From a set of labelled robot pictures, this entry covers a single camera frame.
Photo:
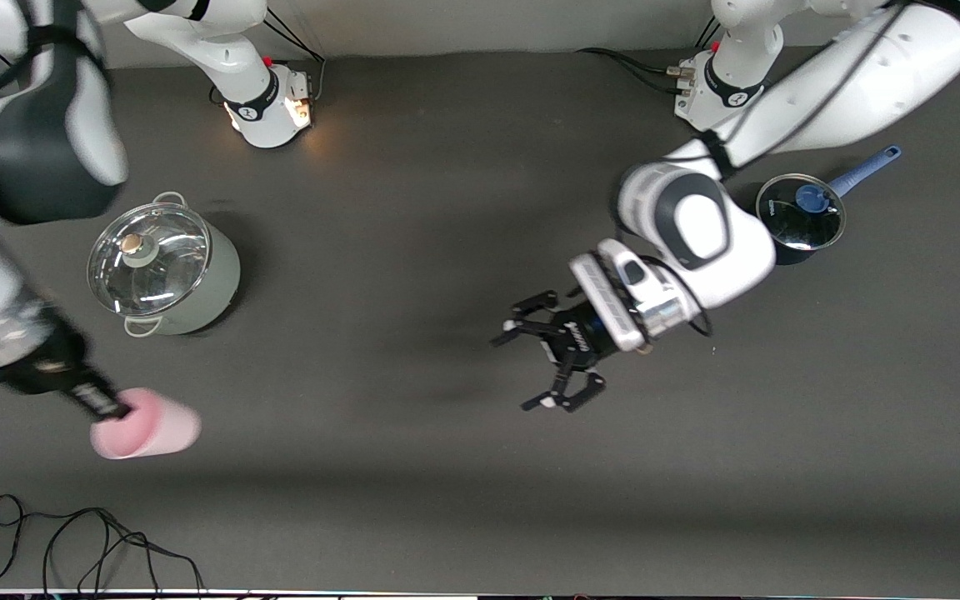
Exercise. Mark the pink plastic cup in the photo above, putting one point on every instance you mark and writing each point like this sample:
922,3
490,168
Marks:
159,429

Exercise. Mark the dark blue saucepan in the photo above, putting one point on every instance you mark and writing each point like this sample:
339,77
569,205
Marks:
863,171

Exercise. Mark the glass pot lid gold knob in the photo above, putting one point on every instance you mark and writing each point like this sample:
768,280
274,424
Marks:
163,267

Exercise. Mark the glass lid blue knob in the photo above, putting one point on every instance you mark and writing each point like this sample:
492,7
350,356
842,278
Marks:
805,221

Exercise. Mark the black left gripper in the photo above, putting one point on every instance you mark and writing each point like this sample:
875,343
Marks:
582,337

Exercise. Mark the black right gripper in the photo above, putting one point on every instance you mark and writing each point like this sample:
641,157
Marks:
90,392

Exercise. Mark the dark grey table mat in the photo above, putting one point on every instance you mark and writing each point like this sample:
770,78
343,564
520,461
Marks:
413,467

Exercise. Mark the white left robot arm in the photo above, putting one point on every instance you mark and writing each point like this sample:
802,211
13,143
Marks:
847,92

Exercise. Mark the grey-green cooking pot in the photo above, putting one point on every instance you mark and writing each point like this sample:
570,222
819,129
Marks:
215,283

